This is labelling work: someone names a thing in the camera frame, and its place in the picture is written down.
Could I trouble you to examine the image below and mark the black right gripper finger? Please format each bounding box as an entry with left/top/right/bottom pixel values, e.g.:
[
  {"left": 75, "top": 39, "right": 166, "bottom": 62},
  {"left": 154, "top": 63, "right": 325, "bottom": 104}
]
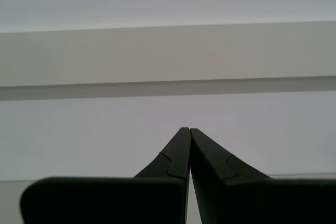
[
  {"left": 20, "top": 127, "right": 191, "bottom": 224},
  {"left": 190, "top": 128, "right": 336, "bottom": 224}
]

